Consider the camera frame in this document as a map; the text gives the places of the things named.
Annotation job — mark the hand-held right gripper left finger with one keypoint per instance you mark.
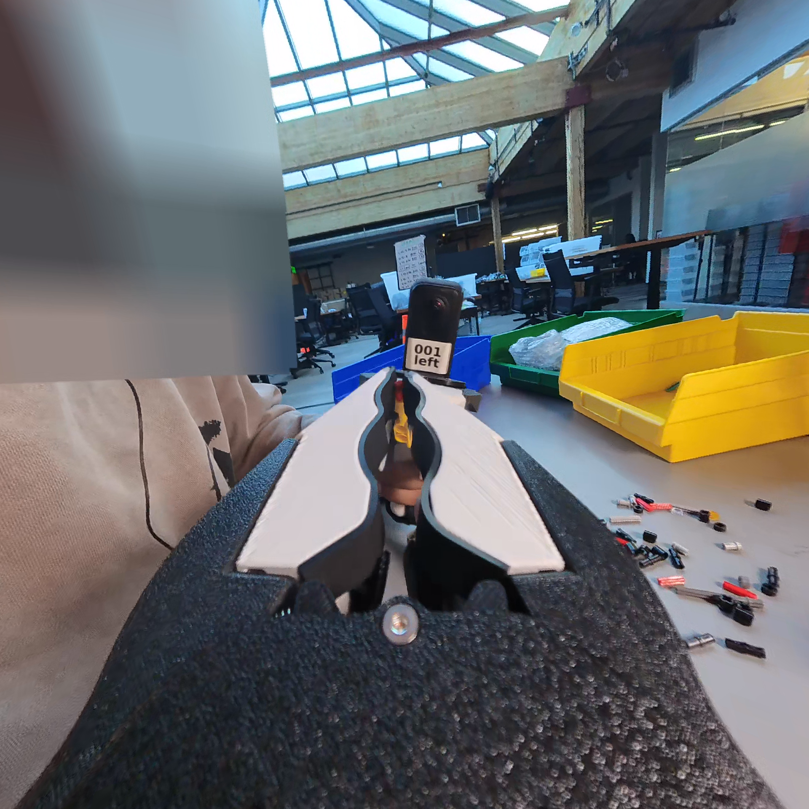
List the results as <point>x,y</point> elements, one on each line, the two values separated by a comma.
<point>316,506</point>

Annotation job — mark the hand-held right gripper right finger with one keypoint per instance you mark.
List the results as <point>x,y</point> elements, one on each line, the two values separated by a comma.
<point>493,506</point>

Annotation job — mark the yellow building block assembly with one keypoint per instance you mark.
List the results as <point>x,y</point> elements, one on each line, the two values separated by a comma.
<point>401,425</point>

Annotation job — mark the person's left forearm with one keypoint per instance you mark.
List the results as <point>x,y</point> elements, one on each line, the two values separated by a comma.
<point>272,424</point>

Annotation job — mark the grey desk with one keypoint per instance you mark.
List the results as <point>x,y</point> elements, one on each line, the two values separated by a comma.
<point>569,468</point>

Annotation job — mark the black office chair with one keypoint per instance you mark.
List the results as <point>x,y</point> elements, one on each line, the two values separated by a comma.
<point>310,335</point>
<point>559,281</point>
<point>379,310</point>

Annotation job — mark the white sign board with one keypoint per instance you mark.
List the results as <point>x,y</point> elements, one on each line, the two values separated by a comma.
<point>411,262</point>

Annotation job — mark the blue plastic bin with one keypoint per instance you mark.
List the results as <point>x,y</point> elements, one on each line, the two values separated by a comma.
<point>474,360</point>

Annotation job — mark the green plastic bin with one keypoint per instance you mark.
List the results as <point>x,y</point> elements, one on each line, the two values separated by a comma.
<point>525,377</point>

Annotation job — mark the clear plastic bag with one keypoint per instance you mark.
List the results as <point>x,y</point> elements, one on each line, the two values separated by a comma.
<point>556,344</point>

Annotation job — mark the wooden background table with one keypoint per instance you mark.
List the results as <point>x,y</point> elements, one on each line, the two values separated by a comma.
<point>632,243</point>

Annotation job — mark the yellow plastic bin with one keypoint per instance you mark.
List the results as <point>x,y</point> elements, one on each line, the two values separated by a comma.
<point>708,405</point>

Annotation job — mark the person's torso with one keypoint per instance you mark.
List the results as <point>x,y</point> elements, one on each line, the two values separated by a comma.
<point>76,531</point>

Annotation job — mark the pile of black red pieces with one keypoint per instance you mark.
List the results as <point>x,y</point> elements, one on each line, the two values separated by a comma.
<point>731,604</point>

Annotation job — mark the stack of coloured crates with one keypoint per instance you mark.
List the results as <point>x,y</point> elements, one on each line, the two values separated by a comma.
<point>746,266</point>

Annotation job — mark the wooden support post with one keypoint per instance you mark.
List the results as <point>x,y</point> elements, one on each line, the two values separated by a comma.
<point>575,171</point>
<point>497,234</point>

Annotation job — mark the wall vent unit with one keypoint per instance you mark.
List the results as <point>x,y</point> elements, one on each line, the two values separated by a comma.
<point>468,215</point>

